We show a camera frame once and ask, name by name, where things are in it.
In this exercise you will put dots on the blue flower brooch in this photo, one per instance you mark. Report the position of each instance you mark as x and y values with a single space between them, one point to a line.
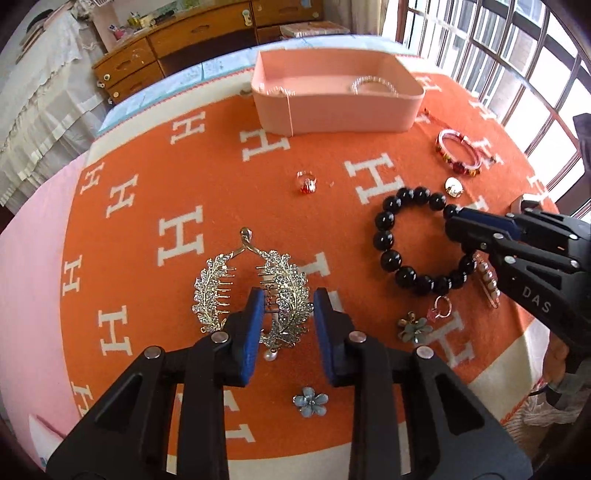
310 400

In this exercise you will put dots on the pink bangle with red beads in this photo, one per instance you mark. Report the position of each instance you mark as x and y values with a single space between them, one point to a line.
445 154

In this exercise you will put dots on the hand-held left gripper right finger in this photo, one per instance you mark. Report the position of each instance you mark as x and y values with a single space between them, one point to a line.
325 341

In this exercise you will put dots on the window grille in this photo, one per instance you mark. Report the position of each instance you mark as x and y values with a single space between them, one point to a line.
508 55

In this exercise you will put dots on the wooden dresser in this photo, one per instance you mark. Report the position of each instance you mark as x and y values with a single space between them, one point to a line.
194 37

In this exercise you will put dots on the white paper sheet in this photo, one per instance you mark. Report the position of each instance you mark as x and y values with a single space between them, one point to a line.
44 438

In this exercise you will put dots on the dark cloth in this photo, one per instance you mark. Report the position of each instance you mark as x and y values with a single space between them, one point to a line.
582 138

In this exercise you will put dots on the pink patterned flat box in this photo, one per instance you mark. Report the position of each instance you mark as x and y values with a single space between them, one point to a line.
314 30

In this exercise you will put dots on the white lace cloth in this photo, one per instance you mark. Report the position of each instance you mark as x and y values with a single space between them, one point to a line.
41 92

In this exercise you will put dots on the pearl hair clip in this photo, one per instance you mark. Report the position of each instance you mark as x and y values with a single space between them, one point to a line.
488 281

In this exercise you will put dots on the pink sheet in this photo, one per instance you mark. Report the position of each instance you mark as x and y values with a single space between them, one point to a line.
32 300

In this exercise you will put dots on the orange printed blanket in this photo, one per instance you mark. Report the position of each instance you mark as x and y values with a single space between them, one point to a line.
147 157

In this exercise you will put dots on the grey flower brooch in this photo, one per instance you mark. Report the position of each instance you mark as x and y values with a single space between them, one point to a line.
415 328

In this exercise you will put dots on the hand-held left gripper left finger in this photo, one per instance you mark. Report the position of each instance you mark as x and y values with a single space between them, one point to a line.
247 341

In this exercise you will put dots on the rhinestone leaf hair clip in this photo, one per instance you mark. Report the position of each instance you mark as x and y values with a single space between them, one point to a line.
207 281

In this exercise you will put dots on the light blue sheet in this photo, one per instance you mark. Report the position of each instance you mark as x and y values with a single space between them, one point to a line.
152 94

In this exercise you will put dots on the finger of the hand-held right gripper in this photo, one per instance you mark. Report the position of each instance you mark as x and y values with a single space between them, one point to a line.
466 235
485 222

